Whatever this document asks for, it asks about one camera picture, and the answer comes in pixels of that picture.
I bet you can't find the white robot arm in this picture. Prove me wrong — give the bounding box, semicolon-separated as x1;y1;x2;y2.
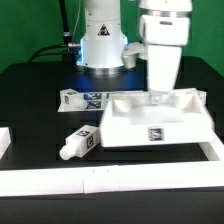
77;0;192;104

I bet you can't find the white obstacle fence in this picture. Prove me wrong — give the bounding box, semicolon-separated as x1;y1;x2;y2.
0;138;224;197

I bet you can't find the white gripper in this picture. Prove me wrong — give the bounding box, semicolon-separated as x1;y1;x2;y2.
147;45;182;103

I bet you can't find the marker sheet with tags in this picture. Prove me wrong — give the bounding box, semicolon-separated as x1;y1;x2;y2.
58;91;133;112

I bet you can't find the white square tabletop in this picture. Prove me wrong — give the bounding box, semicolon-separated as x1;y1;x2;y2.
100;88;214;147

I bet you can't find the black cable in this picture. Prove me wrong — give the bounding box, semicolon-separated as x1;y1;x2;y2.
27;0;82;64

